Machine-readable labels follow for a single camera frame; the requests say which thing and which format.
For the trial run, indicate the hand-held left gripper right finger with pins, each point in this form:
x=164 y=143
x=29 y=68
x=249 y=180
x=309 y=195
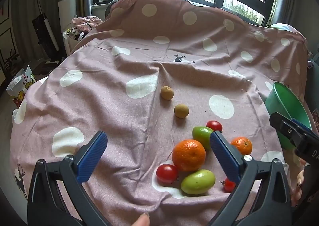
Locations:
x=224 y=156

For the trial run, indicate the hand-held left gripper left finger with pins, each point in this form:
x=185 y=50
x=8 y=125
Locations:
x=93 y=156

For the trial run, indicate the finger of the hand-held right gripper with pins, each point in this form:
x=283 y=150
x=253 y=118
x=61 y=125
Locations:
x=302 y=125
x=284 y=127

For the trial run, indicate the green bowl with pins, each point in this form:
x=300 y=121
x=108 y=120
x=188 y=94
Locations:
x=286 y=106

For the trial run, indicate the small orange mandarin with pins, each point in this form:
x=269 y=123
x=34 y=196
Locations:
x=243 y=145

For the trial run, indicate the red cherry tomato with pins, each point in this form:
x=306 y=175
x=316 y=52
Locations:
x=214 y=125
x=167 y=173
x=228 y=185

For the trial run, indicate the green jujube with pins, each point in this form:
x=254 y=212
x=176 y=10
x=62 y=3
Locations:
x=198 y=181
x=201 y=136

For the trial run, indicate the large orange mandarin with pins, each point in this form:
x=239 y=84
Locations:
x=189 y=155

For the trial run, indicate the person's right hand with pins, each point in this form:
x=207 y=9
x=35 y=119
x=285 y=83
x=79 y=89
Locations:
x=299 y=183

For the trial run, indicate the person's left hand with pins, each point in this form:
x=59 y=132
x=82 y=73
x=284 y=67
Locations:
x=141 y=219

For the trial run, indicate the pink polka dot blanket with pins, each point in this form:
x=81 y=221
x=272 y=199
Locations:
x=112 y=116

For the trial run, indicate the brown longan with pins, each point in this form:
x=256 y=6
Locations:
x=181 y=110
x=166 y=92

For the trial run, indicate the light blue pillow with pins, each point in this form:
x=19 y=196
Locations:
x=281 y=27

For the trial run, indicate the printed paper bag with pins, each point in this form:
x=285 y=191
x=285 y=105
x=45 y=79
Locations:
x=20 y=83

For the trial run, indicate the plastic bag with clothes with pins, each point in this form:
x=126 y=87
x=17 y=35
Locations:
x=72 y=35

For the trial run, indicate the pink clothes pile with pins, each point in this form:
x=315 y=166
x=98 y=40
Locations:
x=86 y=21

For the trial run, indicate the upright vacuum cleaner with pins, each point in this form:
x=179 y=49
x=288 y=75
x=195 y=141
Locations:
x=43 y=29

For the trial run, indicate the white panel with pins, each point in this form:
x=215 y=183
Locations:
x=67 y=16

